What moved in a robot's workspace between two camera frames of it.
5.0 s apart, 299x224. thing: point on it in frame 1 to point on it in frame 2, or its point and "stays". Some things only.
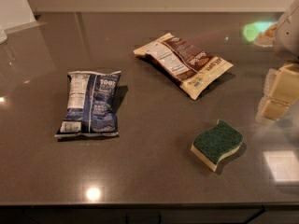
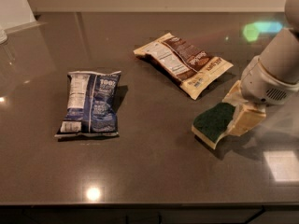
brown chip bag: (188, 66) stays
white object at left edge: (3, 36) stays
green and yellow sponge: (211, 144) to (212, 122)
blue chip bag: (92, 105) stays
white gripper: (288, 35) to (263, 84)
